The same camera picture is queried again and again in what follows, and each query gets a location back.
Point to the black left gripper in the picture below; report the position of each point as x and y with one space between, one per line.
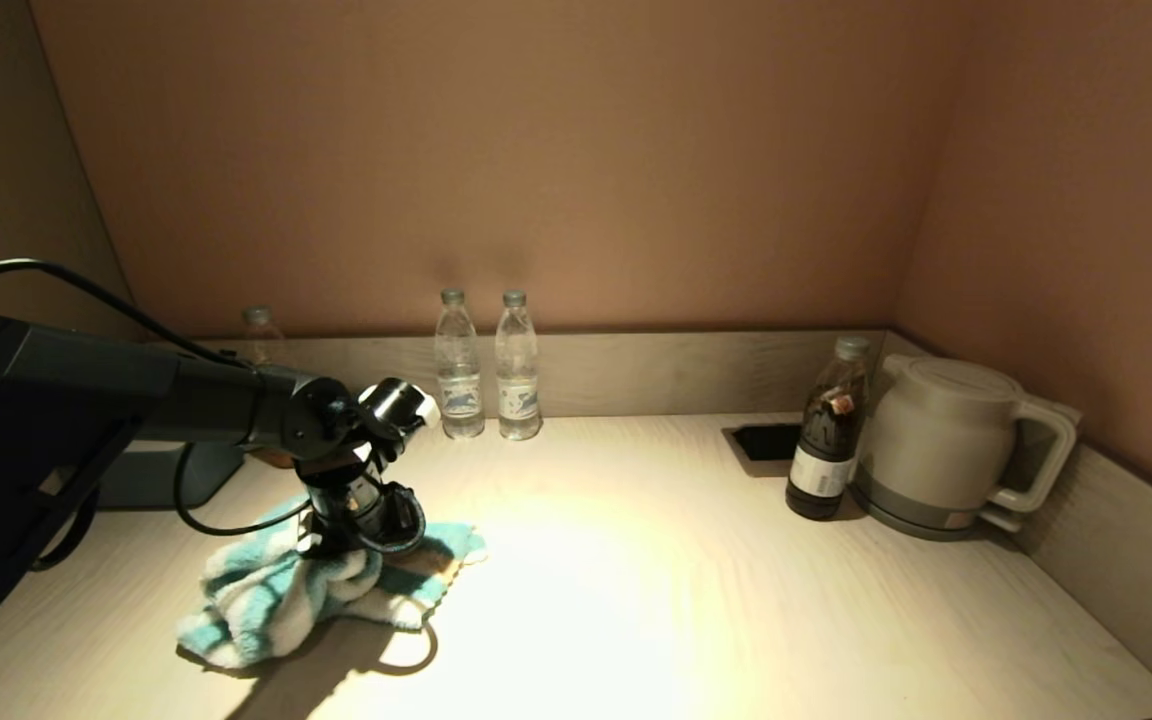
356 510

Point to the teal white striped towel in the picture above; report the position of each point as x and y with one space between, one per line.
266 600

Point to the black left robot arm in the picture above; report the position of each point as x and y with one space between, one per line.
56 400

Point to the grey-blue tissue box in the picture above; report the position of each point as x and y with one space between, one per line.
206 475

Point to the clear water bottle blue label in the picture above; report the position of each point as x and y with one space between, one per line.
517 380
459 380

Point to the amber tea bottle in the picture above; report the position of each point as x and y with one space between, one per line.
258 335

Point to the black recessed power socket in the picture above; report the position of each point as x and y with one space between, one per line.
761 445

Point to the dark liquid bottle white label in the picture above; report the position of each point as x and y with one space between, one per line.
821 460

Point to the grey kettle base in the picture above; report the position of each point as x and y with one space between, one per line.
926 525

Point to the beige electric kettle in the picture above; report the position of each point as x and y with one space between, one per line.
936 430

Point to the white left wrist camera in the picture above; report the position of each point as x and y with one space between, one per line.
394 405

